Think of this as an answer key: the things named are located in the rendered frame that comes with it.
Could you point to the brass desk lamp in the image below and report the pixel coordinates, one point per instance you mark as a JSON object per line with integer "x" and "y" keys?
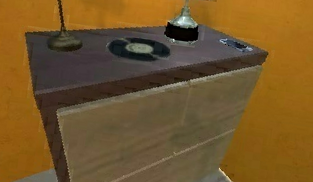
{"x": 63, "y": 40}

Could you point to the brown chest of drawers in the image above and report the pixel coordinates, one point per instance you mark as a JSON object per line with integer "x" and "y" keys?
{"x": 146, "y": 128}

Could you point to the white shade table lamp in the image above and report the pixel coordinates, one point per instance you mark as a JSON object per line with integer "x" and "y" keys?
{"x": 183, "y": 22}

